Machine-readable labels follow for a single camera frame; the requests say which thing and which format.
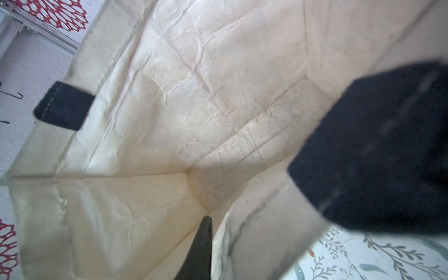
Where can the beige canvas tote bag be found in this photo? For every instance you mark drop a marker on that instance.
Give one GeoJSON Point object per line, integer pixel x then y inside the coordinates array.
{"type": "Point", "coordinates": [313, 133]}

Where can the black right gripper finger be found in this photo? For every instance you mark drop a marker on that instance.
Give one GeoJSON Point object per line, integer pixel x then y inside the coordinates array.
{"type": "Point", "coordinates": [197, 264]}

